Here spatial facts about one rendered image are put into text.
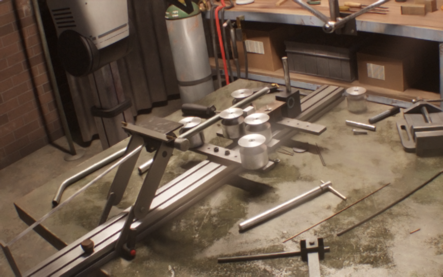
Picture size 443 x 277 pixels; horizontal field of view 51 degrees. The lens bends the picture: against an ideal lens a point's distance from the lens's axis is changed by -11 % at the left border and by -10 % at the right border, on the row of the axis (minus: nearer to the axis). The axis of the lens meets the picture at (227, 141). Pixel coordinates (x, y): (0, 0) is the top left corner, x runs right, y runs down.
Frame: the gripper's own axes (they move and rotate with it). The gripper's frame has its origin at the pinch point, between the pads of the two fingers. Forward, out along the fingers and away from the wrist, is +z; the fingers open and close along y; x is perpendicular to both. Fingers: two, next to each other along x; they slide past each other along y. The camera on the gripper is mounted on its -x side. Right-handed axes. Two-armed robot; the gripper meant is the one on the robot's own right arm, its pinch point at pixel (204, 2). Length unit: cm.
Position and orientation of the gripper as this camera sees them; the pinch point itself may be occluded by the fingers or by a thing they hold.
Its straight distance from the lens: 98.0
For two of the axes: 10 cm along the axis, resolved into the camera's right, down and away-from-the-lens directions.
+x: -6.4, 3.4, 6.9
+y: 5.3, -4.5, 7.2
